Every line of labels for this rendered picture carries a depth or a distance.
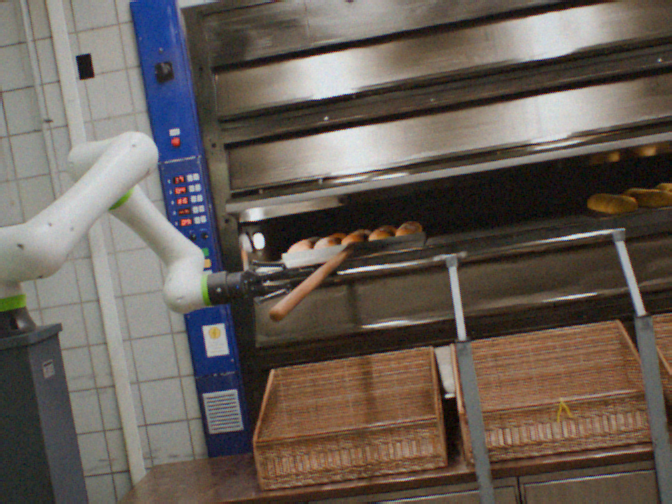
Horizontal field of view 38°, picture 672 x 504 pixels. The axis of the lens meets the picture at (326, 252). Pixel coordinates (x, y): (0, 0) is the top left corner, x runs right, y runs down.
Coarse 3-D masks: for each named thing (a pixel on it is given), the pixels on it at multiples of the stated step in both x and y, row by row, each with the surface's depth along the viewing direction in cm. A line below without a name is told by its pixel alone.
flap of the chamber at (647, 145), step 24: (600, 144) 301; (624, 144) 300; (648, 144) 300; (456, 168) 307; (480, 168) 306; (504, 168) 306; (528, 168) 311; (552, 168) 317; (312, 192) 313; (336, 192) 312; (360, 192) 313; (384, 192) 318; (408, 192) 324; (240, 216) 326; (264, 216) 332
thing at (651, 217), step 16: (576, 224) 318; (592, 224) 317; (608, 224) 316; (624, 224) 316; (640, 224) 315; (464, 240) 325; (480, 240) 322; (496, 240) 321; (512, 240) 321; (528, 240) 320; (368, 256) 327; (384, 256) 327; (400, 256) 326; (416, 256) 325
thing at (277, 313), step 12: (348, 252) 336; (324, 264) 282; (336, 264) 295; (312, 276) 250; (324, 276) 264; (300, 288) 225; (312, 288) 238; (288, 300) 205; (300, 300) 218; (276, 312) 193; (288, 312) 201
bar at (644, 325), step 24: (552, 240) 283; (576, 240) 281; (600, 240) 281; (624, 240) 279; (384, 264) 290; (408, 264) 288; (432, 264) 288; (456, 264) 286; (624, 264) 273; (456, 288) 280; (456, 312) 275; (648, 312) 262; (648, 336) 259; (648, 360) 259; (648, 384) 260; (480, 408) 266; (648, 408) 262; (480, 432) 267; (480, 456) 267; (480, 480) 268
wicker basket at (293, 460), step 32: (416, 352) 324; (288, 384) 329; (320, 384) 327; (352, 384) 326; (384, 384) 324; (416, 384) 322; (288, 416) 327; (320, 416) 325; (352, 416) 324; (384, 416) 322; (416, 416) 320; (256, 448) 285; (288, 448) 285; (320, 448) 283; (352, 448) 282; (384, 448) 308; (416, 448) 302; (288, 480) 285; (320, 480) 284
